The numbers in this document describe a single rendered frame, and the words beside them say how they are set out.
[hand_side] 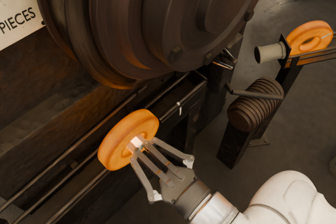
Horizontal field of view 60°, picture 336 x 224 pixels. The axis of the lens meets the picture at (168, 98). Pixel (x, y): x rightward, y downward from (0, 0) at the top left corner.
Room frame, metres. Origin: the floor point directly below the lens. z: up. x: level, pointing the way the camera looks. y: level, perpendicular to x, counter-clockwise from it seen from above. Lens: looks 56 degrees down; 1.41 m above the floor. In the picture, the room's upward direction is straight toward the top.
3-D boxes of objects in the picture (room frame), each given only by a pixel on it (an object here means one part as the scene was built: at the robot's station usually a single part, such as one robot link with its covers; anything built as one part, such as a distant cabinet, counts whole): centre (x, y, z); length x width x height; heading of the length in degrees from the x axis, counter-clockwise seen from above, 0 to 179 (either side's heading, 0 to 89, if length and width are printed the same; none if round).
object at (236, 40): (0.65, -0.17, 0.68); 0.11 x 0.08 x 0.24; 45
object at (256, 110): (0.61, -0.34, 0.27); 0.22 x 0.13 x 0.53; 135
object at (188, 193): (0.17, -0.03, 0.83); 0.09 x 0.08 x 0.07; 45
